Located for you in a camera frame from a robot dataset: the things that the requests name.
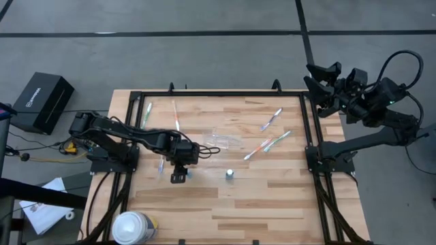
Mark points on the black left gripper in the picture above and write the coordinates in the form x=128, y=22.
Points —
x=185, y=151

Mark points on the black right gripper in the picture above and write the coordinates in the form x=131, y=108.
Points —
x=354, y=88

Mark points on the clear plastic bag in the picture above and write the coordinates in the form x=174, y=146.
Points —
x=161, y=167

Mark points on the orange and white toothbrush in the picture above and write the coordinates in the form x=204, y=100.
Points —
x=257, y=149
x=175, y=115

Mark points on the purple and white toothbrush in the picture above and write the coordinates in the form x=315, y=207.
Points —
x=271, y=119

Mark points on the green and white toothbrush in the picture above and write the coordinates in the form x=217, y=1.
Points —
x=146, y=114
x=277, y=141

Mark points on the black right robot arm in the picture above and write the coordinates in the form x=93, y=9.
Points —
x=368, y=137

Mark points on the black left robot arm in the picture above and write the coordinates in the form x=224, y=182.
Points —
x=136, y=134

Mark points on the clear acrylic organizer box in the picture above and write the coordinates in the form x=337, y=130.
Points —
x=221, y=140

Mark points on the white lidded wipes canister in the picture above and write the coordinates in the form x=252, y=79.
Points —
x=133, y=227

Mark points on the grey stand leg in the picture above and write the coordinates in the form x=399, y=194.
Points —
x=430, y=131

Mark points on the white tape roll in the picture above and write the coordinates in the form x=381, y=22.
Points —
x=66, y=215

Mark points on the white paper sheets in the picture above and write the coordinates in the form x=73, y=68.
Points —
x=44, y=212

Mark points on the dark equipment stand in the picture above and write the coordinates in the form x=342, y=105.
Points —
x=34, y=194

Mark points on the black cardboard box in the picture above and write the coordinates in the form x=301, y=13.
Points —
x=42, y=102

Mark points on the black round plug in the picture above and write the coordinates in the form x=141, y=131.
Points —
x=24, y=157

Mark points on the black aluminium table frame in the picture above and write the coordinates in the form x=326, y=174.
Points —
x=221, y=93

